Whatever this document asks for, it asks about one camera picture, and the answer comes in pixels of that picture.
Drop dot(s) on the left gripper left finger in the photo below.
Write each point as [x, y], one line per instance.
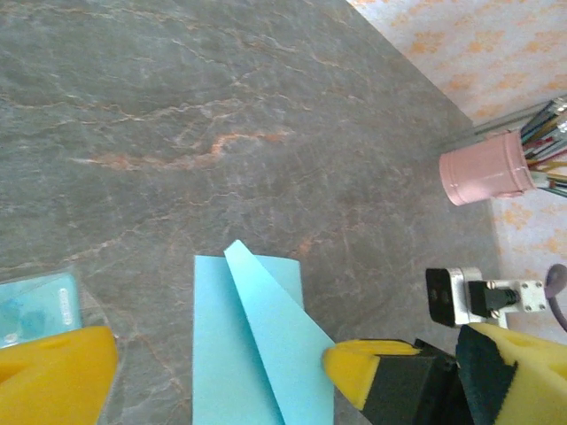
[53, 380]

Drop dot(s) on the light blue picture card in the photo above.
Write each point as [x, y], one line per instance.
[31, 310]

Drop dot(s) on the light blue paper sheet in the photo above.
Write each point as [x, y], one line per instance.
[221, 332]

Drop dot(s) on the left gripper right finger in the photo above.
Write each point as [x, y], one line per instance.
[522, 385]

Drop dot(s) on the pink pencil cup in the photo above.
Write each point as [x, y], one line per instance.
[483, 170]

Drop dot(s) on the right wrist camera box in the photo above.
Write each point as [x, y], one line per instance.
[460, 296]

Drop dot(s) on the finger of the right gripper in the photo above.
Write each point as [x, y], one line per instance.
[376, 372]

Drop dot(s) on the yellow coloured pencil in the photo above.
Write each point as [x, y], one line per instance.
[553, 165]

